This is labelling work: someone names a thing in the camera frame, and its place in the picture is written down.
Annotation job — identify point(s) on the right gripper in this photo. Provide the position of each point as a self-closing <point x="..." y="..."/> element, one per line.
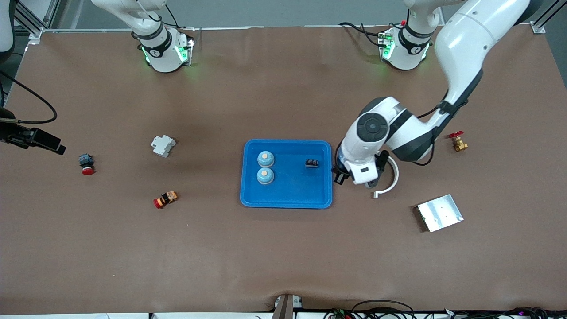
<point x="17" y="136"/>

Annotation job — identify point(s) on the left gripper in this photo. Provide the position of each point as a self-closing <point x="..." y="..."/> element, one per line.
<point x="339" y="174"/>

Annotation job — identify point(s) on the black printed electrolytic capacitor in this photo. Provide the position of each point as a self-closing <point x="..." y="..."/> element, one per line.
<point x="312" y="163"/>

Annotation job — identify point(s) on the blue dome bell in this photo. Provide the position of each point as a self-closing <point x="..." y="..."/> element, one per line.
<point x="265" y="176"/>
<point x="265" y="158"/>

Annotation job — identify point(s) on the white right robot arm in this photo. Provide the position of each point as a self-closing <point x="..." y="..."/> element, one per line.
<point x="161" y="53"/>

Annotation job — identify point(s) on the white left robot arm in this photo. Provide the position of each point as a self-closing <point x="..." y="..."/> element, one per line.
<point x="469" y="40"/>

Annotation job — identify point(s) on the blue plastic tray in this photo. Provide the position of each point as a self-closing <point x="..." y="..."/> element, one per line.
<point x="292" y="190"/>

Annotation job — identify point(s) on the red mushroom pushbutton blue base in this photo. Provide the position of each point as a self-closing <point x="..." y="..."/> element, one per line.
<point x="87" y="169"/>

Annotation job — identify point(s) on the silver metal plate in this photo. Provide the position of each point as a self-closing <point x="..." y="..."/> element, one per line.
<point x="440" y="213"/>

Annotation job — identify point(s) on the white circuit breaker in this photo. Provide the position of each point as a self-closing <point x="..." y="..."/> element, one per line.
<point x="162" y="146"/>

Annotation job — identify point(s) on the red emergency stop orange body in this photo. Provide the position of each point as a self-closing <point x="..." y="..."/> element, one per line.
<point x="166" y="199"/>

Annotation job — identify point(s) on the grey metal table clamp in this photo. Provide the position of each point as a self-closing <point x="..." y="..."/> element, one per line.
<point x="285" y="308"/>

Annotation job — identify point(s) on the white curved plastic bracket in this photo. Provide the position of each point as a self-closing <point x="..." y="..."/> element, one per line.
<point x="390" y="189"/>

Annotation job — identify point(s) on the aluminium frame profile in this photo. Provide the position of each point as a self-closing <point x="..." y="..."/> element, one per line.
<point x="36" y="32"/>
<point x="549" y="15"/>

